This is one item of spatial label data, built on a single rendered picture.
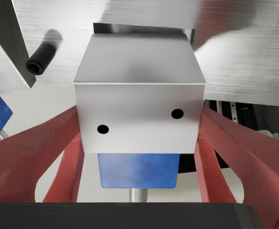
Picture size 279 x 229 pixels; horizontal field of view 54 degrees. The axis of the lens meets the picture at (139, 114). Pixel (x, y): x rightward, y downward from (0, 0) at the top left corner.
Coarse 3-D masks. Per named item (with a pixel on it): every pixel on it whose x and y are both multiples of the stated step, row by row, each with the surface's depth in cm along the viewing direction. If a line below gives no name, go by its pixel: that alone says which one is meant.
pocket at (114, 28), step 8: (96, 24) 15; (104, 24) 17; (112, 24) 17; (120, 24) 17; (96, 32) 15; (104, 32) 17; (112, 32) 18; (120, 32) 18; (128, 32) 17; (136, 32) 17; (144, 32) 17; (152, 32) 17; (160, 32) 17; (168, 32) 17; (176, 32) 17; (184, 32) 17; (192, 32) 16; (192, 40) 15; (192, 48) 15
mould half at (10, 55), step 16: (0, 0) 21; (0, 16) 21; (0, 32) 21; (16, 32) 22; (0, 48) 21; (16, 48) 22; (0, 64) 22; (16, 64) 22; (0, 80) 23; (16, 80) 23; (32, 80) 24
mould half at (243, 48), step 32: (32, 0) 14; (64, 0) 14; (96, 0) 14; (128, 0) 13; (160, 0) 13; (192, 0) 13; (224, 0) 13; (256, 0) 13; (32, 32) 15; (64, 32) 15; (224, 32) 14; (256, 32) 14; (64, 64) 17; (224, 64) 15; (256, 64) 15; (224, 96) 16; (256, 96) 16
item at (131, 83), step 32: (96, 64) 11; (128, 64) 11; (160, 64) 11; (192, 64) 11; (96, 96) 10; (128, 96) 10; (160, 96) 10; (192, 96) 10; (96, 128) 11; (128, 128) 11; (160, 128) 11; (192, 128) 11; (128, 160) 14; (160, 160) 14
